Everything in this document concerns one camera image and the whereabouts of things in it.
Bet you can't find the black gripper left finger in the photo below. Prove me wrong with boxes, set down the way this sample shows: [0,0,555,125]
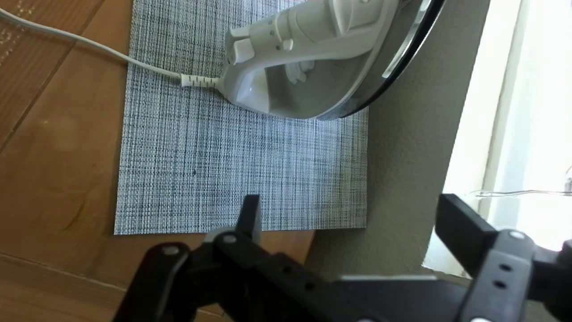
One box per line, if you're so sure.
[112,195,325,322]

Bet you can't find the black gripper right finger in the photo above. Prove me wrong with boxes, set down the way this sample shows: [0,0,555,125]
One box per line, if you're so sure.
[434,193,572,322]

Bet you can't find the white iron power cord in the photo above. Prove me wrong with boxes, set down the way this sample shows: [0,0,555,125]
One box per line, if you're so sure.
[0,5,223,89]

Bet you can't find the wooden side table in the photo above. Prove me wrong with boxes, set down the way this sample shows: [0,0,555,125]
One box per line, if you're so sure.
[0,0,317,322]

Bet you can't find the grey woven placemat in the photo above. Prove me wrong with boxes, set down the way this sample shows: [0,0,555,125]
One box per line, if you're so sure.
[112,0,367,236]

